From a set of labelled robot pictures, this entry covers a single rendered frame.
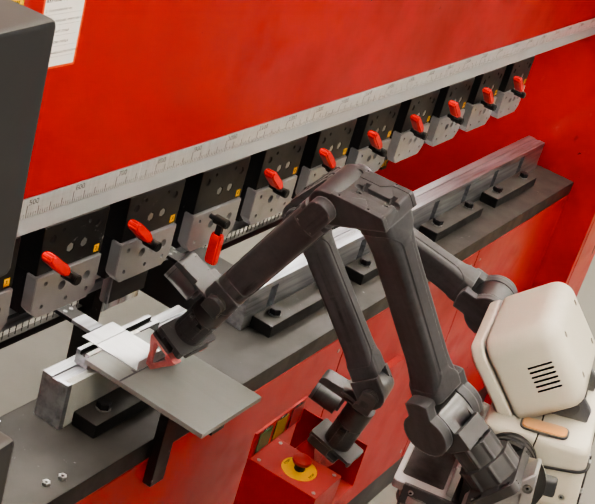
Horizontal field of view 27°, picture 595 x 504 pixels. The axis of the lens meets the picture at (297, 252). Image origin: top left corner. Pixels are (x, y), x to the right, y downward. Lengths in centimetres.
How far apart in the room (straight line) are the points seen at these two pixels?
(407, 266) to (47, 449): 78
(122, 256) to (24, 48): 128
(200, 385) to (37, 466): 31
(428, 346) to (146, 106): 57
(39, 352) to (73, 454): 184
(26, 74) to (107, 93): 102
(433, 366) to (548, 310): 25
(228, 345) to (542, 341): 86
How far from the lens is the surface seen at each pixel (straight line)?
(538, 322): 196
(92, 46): 180
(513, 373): 197
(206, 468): 257
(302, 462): 245
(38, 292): 196
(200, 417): 215
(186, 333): 215
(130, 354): 226
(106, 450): 224
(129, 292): 225
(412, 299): 176
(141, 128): 198
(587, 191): 410
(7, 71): 83
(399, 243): 172
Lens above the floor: 223
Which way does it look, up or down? 26 degrees down
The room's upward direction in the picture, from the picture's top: 17 degrees clockwise
